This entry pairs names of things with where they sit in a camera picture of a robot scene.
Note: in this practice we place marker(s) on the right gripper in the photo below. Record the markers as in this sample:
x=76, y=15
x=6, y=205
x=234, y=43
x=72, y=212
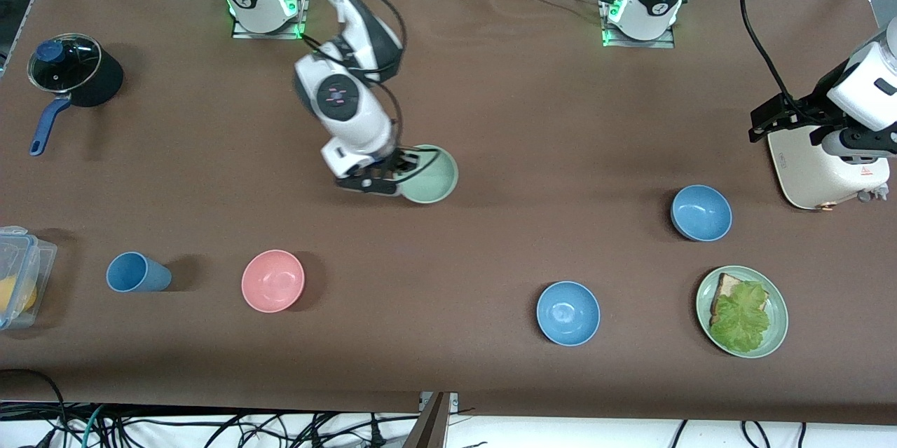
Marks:
x=399, y=161

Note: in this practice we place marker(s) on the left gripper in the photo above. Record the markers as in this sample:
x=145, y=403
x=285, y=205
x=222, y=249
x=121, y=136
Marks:
x=807, y=111

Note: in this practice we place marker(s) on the light green bowl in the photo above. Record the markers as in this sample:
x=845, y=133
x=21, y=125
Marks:
x=436, y=178

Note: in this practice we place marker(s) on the blue bowl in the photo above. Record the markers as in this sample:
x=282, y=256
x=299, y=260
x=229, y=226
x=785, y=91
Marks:
x=567, y=313
x=701, y=212

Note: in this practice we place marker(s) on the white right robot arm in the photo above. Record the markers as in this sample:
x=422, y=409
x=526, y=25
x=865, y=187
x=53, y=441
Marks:
x=343, y=104

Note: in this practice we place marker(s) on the pink bowl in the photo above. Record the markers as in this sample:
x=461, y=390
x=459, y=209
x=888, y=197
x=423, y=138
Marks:
x=272, y=281

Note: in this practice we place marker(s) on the cream white toaster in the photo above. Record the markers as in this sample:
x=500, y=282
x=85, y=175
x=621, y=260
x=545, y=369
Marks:
x=813, y=171

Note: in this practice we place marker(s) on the bread slice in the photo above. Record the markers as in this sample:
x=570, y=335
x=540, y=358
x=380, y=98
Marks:
x=727, y=287

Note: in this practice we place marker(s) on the green lettuce leaf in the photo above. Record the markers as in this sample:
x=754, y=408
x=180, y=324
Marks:
x=743, y=318

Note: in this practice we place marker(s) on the light green plate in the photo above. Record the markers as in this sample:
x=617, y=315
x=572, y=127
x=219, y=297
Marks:
x=776, y=325

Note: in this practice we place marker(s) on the blue cup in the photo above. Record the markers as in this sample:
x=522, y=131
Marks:
x=137, y=273

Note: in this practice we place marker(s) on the glass lid blue knob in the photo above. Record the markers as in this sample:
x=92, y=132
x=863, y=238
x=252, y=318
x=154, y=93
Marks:
x=66, y=62

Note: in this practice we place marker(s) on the clear plastic container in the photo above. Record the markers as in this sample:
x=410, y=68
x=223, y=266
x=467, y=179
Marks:
x=31, y=252

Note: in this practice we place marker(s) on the yellow fruit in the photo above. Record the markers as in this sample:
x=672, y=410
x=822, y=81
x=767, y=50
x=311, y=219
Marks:
x=15, y=294

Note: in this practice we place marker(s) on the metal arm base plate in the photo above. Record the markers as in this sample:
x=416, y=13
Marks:
x=666, y=41
x=242, y=33

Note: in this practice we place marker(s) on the metal table bracket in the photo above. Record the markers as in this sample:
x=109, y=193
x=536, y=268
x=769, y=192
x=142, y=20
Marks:
x=433, y=423

